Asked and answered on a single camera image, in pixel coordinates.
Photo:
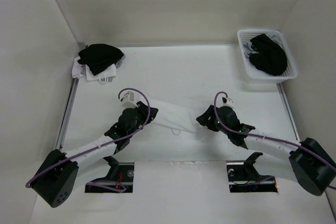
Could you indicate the right aluminium rail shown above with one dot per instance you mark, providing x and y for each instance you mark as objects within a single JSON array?
[{"x": 288, "y": 110}]

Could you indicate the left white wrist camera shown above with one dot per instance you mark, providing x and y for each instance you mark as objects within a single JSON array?
[{"x": 129, "y": 100}]

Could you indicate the white plastic basket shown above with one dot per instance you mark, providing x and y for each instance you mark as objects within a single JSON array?
[{"x": 253, "y": 74}]

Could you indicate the folded black tank top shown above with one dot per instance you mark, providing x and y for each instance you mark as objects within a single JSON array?
[{"x": 98, "y": 57}]

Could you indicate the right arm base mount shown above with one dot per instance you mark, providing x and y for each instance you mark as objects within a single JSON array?
[{"x": 244, "y": 178}]

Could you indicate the white tank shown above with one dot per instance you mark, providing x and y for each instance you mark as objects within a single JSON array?
[
  {"x": 174, "y": 117},
  {"x": 82, "y": 71}
]

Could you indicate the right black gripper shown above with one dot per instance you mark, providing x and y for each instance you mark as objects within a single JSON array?
[{"x": 203, "y": 119}]

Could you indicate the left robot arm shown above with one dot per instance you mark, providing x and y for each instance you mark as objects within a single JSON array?
[{"x": 56, "y": 177}]

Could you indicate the folded grey tank top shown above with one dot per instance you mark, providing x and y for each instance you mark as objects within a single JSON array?
[{"x": 119, "y": 63}]

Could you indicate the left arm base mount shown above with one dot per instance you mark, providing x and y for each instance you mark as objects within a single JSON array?
[{"x": 116, "y": 178}]

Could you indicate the left aluminium rail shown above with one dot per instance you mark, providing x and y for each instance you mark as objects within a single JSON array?
[{"x": 66, "y": 116}]

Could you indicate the black tank top in basket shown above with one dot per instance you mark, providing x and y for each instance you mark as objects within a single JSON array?
[{"x": 270, "y": 57}]

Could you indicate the grey tank top in basket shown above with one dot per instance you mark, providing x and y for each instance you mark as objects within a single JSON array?
[{"x": 249, "y": 49}]

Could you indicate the folded white tank top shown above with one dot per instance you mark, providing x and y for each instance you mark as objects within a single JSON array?
[{"x": 82, "y": 71}]

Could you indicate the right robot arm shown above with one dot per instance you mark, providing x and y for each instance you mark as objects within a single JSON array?
[{"x": 305, "y": 163}]

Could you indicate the aluminium rail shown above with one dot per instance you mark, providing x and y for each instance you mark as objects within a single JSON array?
[
  {"x": 66, "y": 116},
  {"x": 288, "y": 110}
]

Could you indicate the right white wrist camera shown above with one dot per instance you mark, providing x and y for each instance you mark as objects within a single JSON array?
[{"x": 227, "y": 102}]

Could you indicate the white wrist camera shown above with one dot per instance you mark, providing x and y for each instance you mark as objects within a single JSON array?
[
  {"x": 227, "y": 102},
  {"x": 129, "y": 100}
]

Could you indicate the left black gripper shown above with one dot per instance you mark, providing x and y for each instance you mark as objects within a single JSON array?
[{"x": 143, "y": 110}]

